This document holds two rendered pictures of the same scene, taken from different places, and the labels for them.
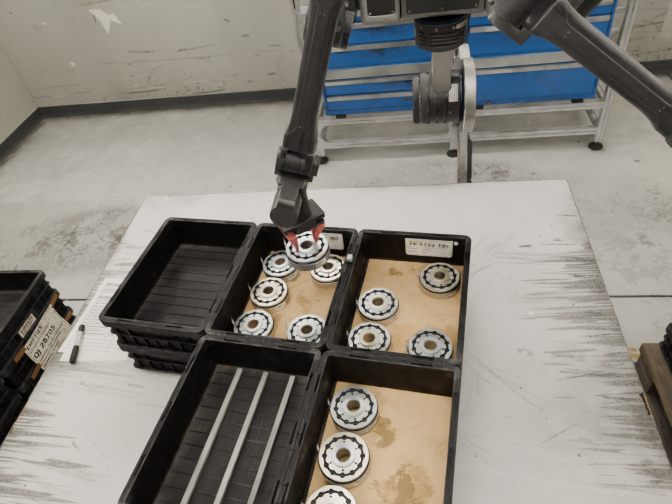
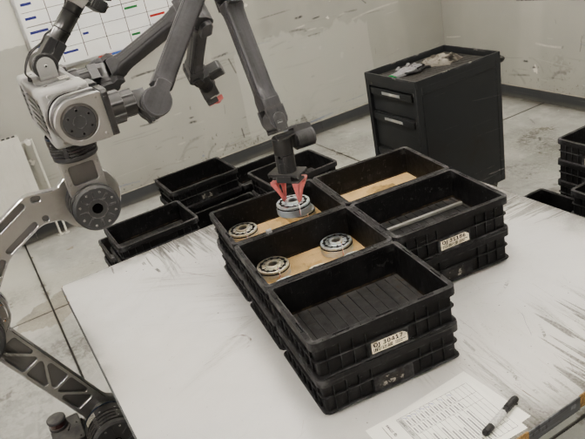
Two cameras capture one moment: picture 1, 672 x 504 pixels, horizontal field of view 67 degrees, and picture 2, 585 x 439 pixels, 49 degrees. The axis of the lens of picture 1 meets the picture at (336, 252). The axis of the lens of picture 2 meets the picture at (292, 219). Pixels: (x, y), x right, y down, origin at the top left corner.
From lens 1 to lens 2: 2.44 m
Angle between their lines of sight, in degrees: 95
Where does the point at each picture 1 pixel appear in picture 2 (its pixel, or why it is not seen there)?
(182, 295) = not seen: hidden behind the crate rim
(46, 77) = not seen: outside the picture
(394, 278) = not seen: hidden behind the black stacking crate
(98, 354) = (485, 393)
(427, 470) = (366, 191)
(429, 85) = (103, 184)
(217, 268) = (324, 327)
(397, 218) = (153, 334)
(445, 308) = (263, 226)
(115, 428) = (504, 326)
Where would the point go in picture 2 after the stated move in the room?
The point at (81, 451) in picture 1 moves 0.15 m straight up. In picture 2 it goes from (540, 327) to (539, 280)
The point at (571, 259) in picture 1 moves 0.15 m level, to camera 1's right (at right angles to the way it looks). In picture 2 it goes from (162, 253) to (143, 243)
